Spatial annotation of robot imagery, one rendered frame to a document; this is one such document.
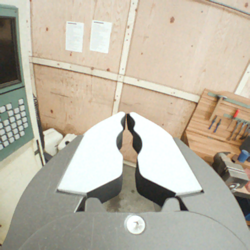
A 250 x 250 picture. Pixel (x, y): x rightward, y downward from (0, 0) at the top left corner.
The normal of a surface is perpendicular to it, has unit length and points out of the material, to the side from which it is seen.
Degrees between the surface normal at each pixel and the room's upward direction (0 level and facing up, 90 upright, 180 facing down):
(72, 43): 90
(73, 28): 90
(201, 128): 90
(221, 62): 90
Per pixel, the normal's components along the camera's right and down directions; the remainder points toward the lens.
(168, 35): -0.23, 0.49
